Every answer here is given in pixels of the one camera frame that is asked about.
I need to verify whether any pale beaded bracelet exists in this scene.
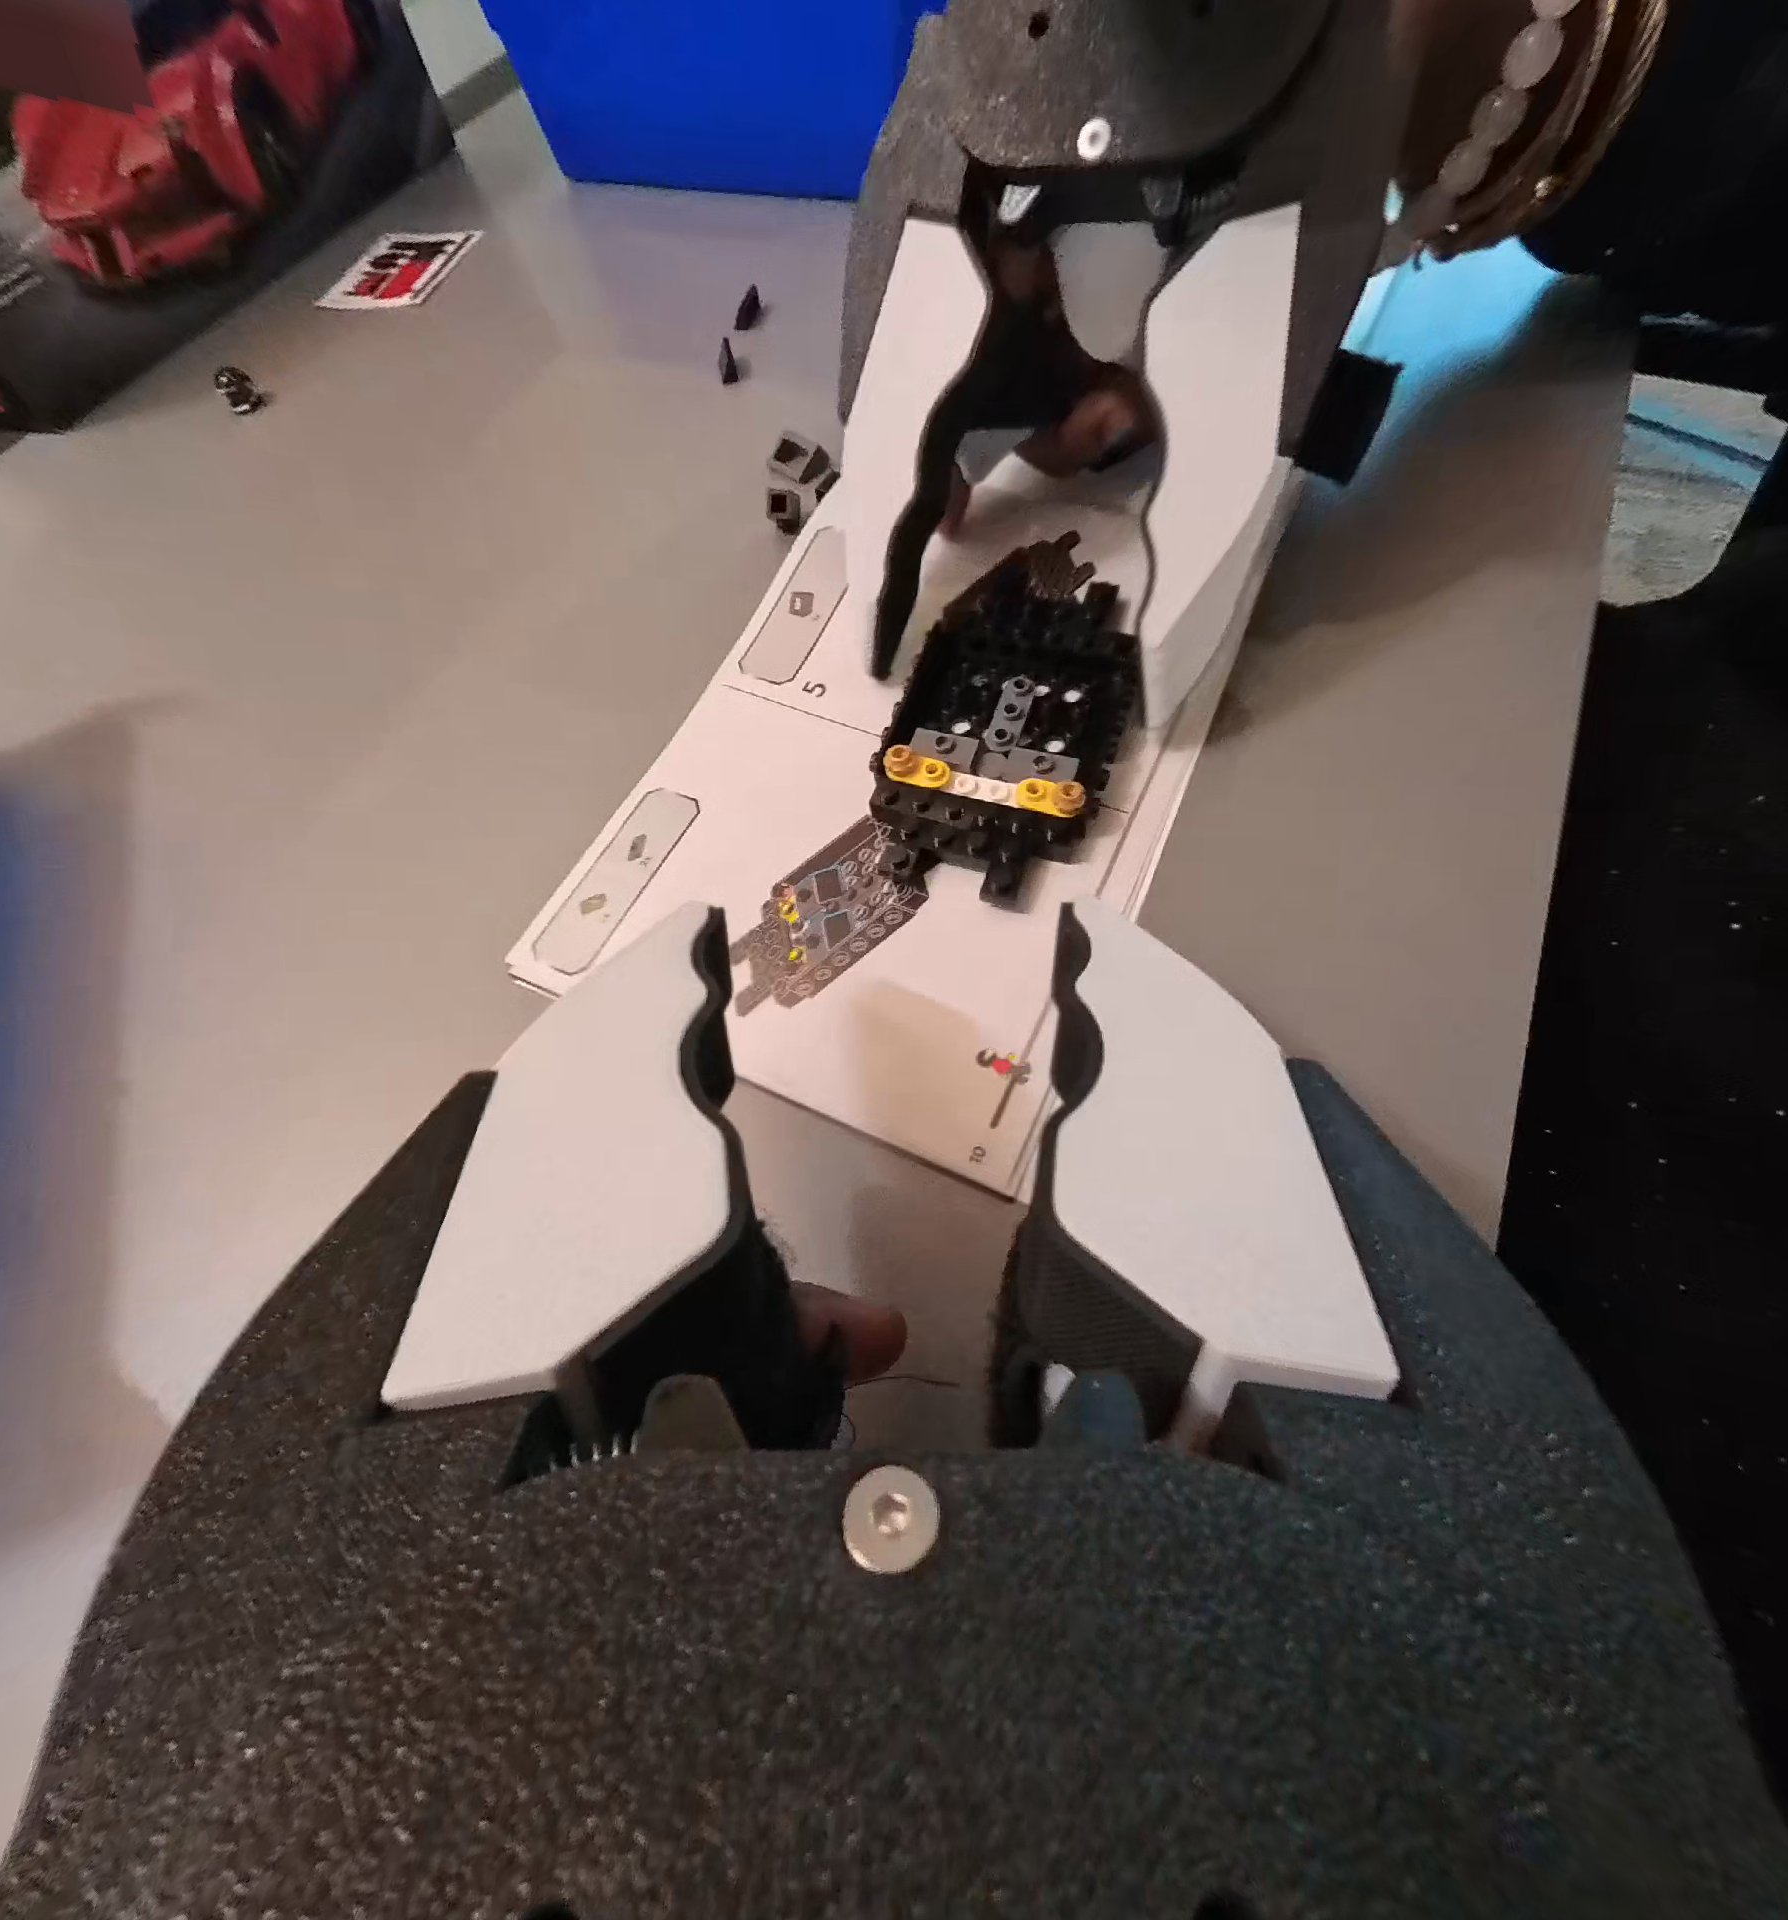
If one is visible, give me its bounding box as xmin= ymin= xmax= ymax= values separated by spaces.
xmin=1388 ymin=0 xmax=1585 ymax=272

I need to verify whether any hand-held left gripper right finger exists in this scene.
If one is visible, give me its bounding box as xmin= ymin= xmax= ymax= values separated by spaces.
xmin=990 ymin=900 xmax=1401 ymax=1455

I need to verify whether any brown gold bangle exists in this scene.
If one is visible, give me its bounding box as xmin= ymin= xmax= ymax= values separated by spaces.
xmin=1464 ymin=0 xmax=1673 ymax=248

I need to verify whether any black lego car chassis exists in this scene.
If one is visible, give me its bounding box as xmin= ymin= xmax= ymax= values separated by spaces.
xmin=868 ymin=543 xmax=1146 ymax=905

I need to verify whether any white lego instruction booklet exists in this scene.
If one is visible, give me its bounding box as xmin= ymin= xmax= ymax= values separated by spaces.
xmin=504 ymin=448 xmax=1304 ymax=1200

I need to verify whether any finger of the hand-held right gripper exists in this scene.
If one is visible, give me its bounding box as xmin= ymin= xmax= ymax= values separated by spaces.
xmin=1130 ymin=199 xmax=1307 ymax=725
xmin=838 ymin=210 xmax=1008 ymax=683

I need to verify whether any red black white sticker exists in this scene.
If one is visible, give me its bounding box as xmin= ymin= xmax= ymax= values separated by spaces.
xmin=316 ymin=228 xmax=484 ymax=310

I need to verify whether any red car lego box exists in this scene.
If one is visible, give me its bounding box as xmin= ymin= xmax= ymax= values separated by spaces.
xmin=0 ymin=0 xmax=458 ymax=434

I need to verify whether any person's right hand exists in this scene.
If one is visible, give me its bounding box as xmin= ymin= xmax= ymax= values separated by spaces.
xmin=945 ymin=367 xmax=1163 ymax=540

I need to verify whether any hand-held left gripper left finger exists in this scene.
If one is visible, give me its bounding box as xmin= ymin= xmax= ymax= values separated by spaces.
xmin=379 ymin=905 xmax=758 ymax=1414

